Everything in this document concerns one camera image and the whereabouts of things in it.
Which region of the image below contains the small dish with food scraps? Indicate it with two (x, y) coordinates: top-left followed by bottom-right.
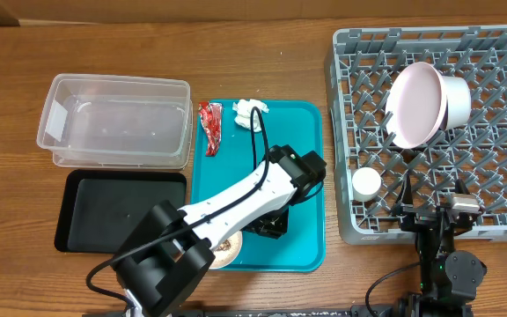
(209, 231), (243, 269)

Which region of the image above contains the grey round bowl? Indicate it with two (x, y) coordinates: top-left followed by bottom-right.
(351, 167), (382, 203)

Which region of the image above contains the white round plate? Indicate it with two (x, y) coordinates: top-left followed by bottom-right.
(385, 62), (447, 149)

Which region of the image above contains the white tissue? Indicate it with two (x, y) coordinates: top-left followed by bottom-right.
(232, 99), (269, 133)

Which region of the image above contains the white cup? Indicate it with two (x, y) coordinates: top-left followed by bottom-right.
(441, 77), (472, 130)

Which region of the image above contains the red snack wrapper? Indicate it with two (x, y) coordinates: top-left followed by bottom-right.
(199, 101), (224, 157)

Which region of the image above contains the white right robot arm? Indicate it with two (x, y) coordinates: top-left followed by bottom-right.
(391, 203), (488, 317)

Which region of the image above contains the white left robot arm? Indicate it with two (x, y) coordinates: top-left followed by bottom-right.
(112, 145), (327, 316)

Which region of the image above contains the grey dishwasher rack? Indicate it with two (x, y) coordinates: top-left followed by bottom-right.
(324, 26), (507, 245)

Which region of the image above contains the teal plastic tray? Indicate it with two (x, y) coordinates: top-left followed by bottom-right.
(190, 99), (326, 272)

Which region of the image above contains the black rectangular tray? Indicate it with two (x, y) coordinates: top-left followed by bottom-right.
(54, 169), (187, 254)

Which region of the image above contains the clear plastic bin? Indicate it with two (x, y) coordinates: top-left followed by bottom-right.
(36, 73), (193, 169)

